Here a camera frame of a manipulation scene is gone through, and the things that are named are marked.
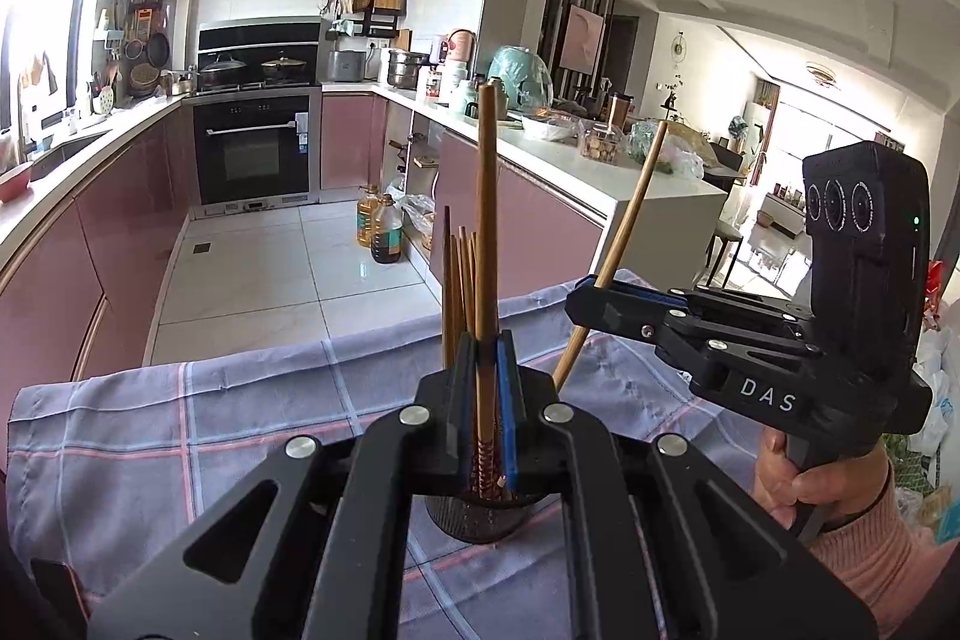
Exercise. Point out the yellow cooking oil bottle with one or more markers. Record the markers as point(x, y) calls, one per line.
point(367, 220)

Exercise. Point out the steel stock pot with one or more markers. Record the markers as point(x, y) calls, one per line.
point(406, 70)

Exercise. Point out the steel thermos cup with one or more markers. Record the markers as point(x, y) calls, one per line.
point(620, 111)

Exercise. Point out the silver rice cooker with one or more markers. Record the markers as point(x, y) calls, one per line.
point(347, 66)

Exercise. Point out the black mesh utensil holder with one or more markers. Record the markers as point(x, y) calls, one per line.
point(480, 524)

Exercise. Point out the round ceiling lamp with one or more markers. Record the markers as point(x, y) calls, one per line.
point(822, 74)

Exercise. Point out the pile of bamboo chopsticks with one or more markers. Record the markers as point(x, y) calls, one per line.
point(448, 280)

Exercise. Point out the pink lower kitchen cabinets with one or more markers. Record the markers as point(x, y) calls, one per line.
point(105, 235)

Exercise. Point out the red bowl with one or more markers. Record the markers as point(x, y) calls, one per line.
point(13, 184)

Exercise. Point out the person's right hand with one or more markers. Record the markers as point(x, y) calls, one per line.
point(776, 482)

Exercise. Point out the wall rack with hanging pans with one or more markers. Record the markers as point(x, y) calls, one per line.
point(146, 48)

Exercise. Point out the black range hood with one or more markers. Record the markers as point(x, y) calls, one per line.
point(259, 36)

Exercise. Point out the white-topped kitchen peninsula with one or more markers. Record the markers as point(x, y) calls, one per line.
point(540, 205)

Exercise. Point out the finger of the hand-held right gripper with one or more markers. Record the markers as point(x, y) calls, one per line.
point(645, 289)
point(615, 314)

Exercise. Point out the dark copper-rimmed object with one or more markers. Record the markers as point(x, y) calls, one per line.
point(60, 599)

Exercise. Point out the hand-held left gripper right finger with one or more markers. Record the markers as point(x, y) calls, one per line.
point(508, 415)

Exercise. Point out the dark cooking oil bottle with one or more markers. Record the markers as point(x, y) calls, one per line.
point(387, 235)

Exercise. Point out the black built-in oven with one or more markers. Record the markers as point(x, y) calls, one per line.
point(251, 153)

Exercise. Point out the glass cookie jar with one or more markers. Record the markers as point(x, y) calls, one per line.
point(600, 144)

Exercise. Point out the wall clock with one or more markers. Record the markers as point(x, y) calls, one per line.
point(679, 49)

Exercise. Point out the person's right forearm pink sleeve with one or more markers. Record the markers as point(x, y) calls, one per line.
point(900, 557)

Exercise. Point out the pink electric kettle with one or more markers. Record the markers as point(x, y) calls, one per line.
point(461, 46)

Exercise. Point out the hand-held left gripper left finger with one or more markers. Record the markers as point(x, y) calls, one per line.
point(466, 415)

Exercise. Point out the white plastic bags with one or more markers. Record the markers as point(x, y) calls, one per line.
point(937, 377)

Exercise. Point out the black wok with lid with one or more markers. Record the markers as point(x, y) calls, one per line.
point(221, 70)
point(283, 69)

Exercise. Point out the black wall spice rack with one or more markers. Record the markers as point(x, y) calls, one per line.
point(367, 6)

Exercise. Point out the grey plaid tablecloth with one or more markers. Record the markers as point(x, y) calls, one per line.
point(187, 445)

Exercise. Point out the pink wall painting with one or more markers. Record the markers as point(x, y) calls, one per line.
point(583, 39)

